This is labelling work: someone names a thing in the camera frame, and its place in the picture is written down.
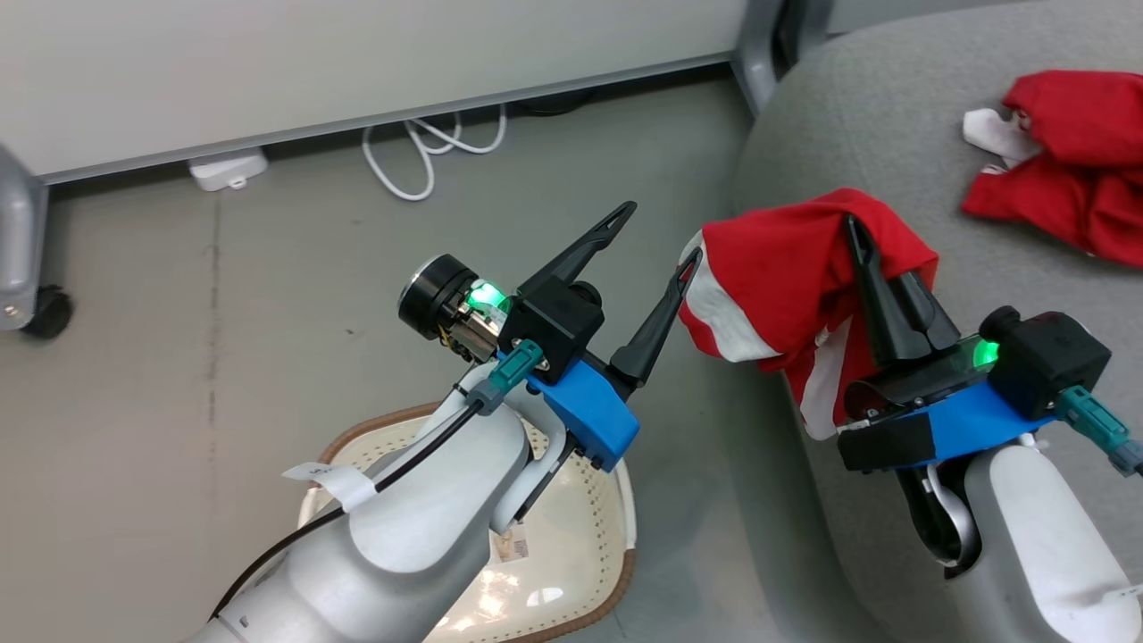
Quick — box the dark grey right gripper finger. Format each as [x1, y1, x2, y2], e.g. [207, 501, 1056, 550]
[897, 269, 964, 353]
[844, 214, 930, 370]

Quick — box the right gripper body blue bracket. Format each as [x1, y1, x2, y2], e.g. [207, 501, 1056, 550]
[837, 334, 1061, 473]

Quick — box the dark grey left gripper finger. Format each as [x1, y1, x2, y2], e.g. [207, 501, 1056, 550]
[609, 248, 705, 392]
[517, 201, 639, 301]

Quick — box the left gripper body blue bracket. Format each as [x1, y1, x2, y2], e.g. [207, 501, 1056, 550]
[396, 254, 641, 473]

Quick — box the red jersey with number 23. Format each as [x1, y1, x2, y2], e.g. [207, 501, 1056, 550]
[676, 188, 941, 442]

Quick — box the red garment with white trim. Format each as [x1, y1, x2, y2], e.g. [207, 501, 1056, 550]
[961, 70, 1143, 270]

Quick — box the white plastic laundry basket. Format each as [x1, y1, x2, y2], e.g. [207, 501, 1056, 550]
[295, 402, 638, 643]

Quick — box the small paper tag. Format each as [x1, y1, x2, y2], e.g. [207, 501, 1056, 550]
[488, 528, 530, 564]

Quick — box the grey fabric sofa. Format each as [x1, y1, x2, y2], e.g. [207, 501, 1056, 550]
[730, 0, 1143, 643]

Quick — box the grey metal partition leg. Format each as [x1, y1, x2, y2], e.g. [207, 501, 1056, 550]
[0, 146, 49, 333]
[730, 0, 809, 119]

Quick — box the white partition panel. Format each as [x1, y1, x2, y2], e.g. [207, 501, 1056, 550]
[0, 0, 753, 186]

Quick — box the white power adapter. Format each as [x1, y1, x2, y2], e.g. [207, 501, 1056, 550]
[187, 149, 270, 194]

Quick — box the black caster wheel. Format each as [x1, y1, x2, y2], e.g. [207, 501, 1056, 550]
[21, 284, 75, 341]

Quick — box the right arm cable teal connector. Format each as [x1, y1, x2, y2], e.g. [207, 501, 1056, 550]
[1057, 385, 1143, 477]

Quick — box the white coiled floor cable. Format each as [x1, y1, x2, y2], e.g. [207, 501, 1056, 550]
[361, 104, 509, 203]

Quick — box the white cable label tag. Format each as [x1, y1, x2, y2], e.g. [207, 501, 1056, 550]
[283, 459, 378, 514]

